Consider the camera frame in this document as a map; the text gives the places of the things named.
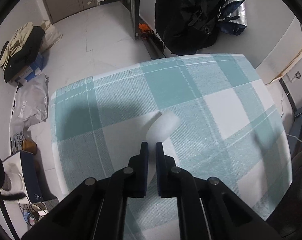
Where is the brown door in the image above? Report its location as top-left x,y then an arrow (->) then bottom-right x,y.
39,0 -> 98,24

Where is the brown pouch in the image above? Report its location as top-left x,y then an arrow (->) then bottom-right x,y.
22,140 -> 37,155

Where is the grey plastic mailer bag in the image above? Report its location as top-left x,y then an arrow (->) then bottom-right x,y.
9,74 -> 50,135

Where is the white foam piece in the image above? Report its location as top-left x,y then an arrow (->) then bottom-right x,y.
145,110 -> 181,145

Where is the blue-grey stool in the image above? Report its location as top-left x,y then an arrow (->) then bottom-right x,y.
289,105 -> 302,143

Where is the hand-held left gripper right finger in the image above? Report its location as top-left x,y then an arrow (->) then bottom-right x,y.
155,142 -> 282,240

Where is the beige cloth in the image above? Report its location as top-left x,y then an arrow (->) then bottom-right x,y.
0,22 -> 34,68

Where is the silver folded umbrella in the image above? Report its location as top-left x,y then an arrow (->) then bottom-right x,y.
216,0 -> 248,35

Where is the black backpack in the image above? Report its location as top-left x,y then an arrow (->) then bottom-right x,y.
154,0 -> 225,55

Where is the orange item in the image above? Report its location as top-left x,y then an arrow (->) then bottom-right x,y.
138,23 -> 151,38

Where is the teal plaid tablecloth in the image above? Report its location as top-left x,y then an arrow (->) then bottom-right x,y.
49,53 -> 292,240

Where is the grey scarf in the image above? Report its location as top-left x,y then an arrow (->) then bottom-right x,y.
10,127 -> 29,154

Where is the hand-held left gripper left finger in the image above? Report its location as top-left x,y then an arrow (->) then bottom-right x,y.
21,142 -> 149,240

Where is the black door frame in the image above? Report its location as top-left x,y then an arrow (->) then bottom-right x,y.
122,0 -> 166,59

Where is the blue cardboard box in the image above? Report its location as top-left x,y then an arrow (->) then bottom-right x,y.
15,54 -> 45,83

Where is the black cable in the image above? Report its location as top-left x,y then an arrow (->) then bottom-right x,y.
19,201 -> 50,227

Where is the beige tote bag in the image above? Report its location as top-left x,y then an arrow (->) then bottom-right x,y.
39,20 -> 63,53

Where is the white and navy shoebox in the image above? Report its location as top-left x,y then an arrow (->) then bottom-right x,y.
1,150 -> 59,203

